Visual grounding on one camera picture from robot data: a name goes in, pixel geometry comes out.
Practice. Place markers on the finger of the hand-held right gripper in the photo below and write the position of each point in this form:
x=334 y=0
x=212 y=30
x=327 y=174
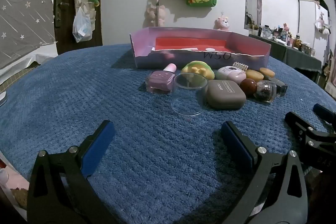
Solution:
x=296 y=121
x=321 y=109

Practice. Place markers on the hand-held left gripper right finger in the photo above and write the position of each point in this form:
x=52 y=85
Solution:
x=237 y=145

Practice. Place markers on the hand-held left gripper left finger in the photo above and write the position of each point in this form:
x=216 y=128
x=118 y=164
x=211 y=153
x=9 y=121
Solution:
x=98 y=145

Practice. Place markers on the black nail polish bottle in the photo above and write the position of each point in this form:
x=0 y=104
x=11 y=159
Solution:
x=281 y=87

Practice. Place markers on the glitter nail polish bottle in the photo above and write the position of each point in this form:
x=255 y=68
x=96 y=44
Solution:
x=265 y=91

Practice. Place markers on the grey eyeshadow case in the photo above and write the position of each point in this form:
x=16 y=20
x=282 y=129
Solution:
x=225 y=95

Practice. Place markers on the amber round disc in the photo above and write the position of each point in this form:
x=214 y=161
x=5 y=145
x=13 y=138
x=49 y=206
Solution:
x=267 y=72
x=254 y=75

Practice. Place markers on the clear plastic cap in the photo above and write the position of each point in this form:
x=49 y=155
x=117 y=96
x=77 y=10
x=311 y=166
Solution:
x=189 y=98

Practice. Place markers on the pink round case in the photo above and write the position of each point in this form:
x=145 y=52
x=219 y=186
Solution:
x=231 y=74

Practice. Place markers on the gold studded cap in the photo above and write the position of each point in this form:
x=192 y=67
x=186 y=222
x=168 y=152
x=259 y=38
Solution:
x=241 y=66

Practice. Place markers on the green yellow toy figure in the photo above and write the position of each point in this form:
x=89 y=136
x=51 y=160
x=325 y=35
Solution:
x=195 y=67

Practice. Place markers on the purple nail polish bottle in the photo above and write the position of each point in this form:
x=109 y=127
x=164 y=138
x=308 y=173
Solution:
x=160 y=81

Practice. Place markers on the pink cardboard box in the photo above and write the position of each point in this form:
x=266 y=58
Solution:
x=236 y=40

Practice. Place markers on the dark cloth covered table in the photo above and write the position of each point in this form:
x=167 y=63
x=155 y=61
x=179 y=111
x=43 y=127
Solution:
x=294 y=58

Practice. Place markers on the blue blanket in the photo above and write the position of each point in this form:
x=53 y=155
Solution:
x=157 y=161

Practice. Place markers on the white wardrobe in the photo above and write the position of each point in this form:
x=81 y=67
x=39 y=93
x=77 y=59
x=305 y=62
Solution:
x=309 y=29

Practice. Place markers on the group of cosmetic bottles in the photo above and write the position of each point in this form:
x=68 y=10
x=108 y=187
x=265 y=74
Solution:
x=283 y=36

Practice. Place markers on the white pink plush toy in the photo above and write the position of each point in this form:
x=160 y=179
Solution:
x=323 y=23

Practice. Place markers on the green cutting mat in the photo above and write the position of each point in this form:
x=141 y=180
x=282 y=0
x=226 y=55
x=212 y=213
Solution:
x=10 y=79

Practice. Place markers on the dark wooden door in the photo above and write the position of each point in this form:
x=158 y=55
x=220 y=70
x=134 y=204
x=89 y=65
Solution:
x=65 y=35

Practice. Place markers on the clear plastic bag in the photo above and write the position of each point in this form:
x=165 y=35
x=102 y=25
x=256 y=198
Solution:
x=81 y=27

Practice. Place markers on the pink cow plush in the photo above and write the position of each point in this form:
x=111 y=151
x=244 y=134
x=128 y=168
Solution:
x=223 y=23

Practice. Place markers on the pink pig plush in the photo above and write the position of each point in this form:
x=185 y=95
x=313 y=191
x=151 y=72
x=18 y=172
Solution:
x=151 y=15

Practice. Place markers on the grey star print curtain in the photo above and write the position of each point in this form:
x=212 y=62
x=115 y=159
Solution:
x=21 y=3

